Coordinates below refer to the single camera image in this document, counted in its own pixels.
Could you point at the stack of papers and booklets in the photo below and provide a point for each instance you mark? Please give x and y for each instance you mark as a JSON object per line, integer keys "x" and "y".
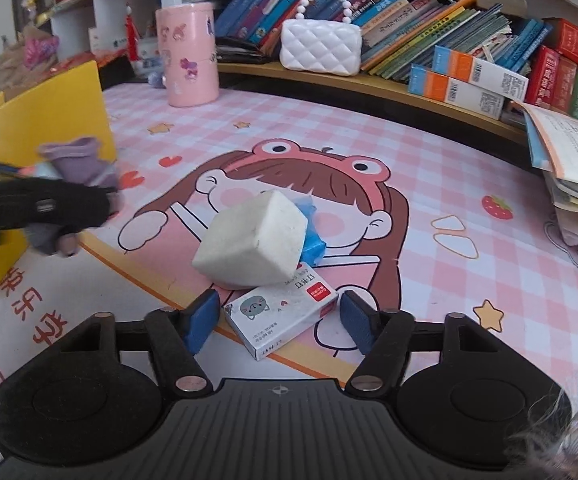
{"x": 569, "y": 160}

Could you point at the blue pompom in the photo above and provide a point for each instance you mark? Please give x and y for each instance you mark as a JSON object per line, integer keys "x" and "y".
{"x": 156, "y": 80}

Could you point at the blue crumpled plastic wrapper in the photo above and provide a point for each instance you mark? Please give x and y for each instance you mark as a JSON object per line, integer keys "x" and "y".
{"x": 314, "y": 242}

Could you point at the purple grey sock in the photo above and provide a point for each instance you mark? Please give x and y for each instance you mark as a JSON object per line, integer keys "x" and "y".
{"x": 76, "y": 160}

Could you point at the orange blue carton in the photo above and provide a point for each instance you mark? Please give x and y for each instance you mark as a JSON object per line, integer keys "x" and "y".
{"x": 479, "y": 72}
{"x": 454, "y": 92}

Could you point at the red tassel pen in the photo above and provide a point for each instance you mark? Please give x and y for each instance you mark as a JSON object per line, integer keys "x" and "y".
{"x": 131, "y": 30}

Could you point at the white cat-print small box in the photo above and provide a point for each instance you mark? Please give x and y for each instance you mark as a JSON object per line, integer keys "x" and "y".
{"x": 279, "y": 317}

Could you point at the red dictionary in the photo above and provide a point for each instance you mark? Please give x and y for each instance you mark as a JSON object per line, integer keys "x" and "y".
{"x": 541, "y": 75}

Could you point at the pink printed desk mat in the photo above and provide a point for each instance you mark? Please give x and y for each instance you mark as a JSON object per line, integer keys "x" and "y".
{"x": 419, "y": 185}

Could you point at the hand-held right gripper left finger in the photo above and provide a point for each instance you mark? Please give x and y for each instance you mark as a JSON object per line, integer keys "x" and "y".
{"x": 201, "y": 322}

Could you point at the row of colourful books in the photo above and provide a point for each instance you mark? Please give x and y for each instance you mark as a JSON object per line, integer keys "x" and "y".
{"x": 369, "y": 10}

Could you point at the pink cylindrical container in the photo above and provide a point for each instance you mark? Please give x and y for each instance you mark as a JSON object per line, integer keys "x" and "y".
{"x": 189, "y": 55}

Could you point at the white sponge block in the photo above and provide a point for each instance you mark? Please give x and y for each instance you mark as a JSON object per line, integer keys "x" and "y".
{"x": 254, "y": 240}

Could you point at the yellow cardboard box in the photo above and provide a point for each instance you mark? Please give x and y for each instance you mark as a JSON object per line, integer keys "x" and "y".
{"x": 44, "y": 120}

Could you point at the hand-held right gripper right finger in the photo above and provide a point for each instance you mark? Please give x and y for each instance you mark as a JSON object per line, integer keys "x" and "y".
{"x": 356, "y": 322}

